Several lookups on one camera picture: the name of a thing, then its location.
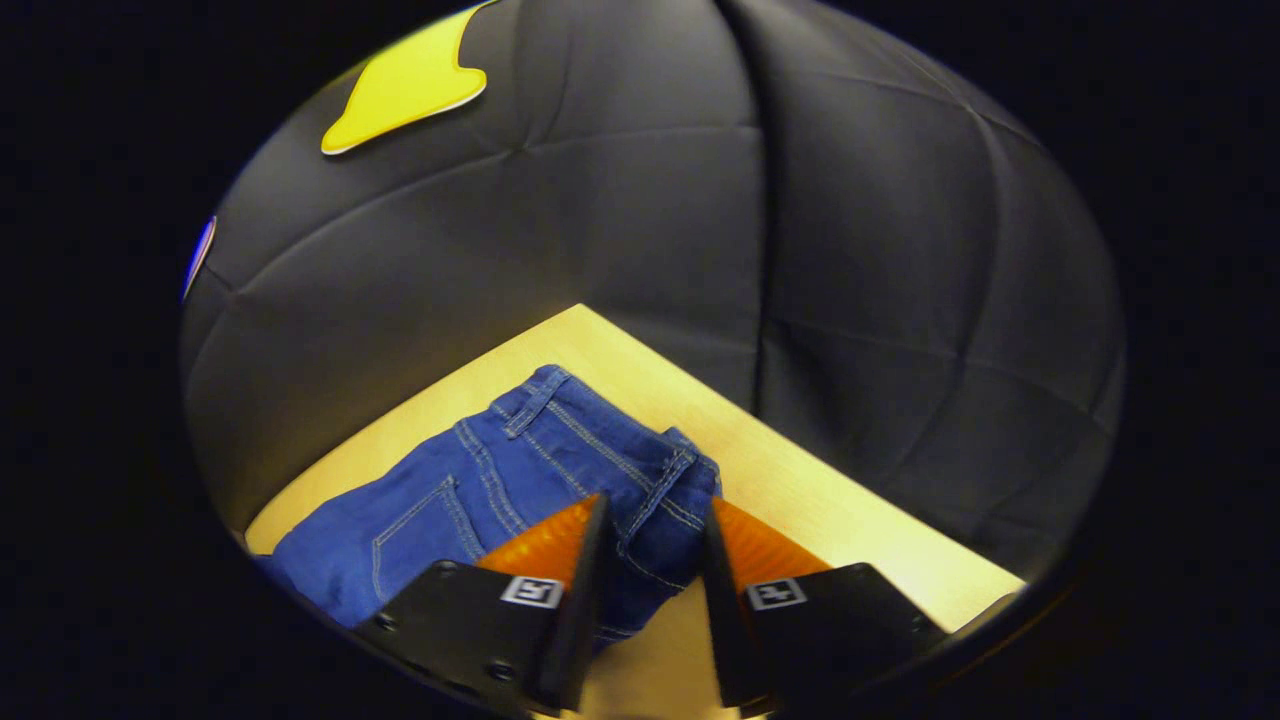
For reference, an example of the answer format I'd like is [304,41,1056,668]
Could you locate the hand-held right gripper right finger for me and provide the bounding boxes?
[700,497,951,716]

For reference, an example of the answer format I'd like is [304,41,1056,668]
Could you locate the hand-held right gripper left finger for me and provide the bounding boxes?
[352,492,613,716]

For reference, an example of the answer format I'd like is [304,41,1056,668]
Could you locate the blue denim jeans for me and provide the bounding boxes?
[252,364,723,656]

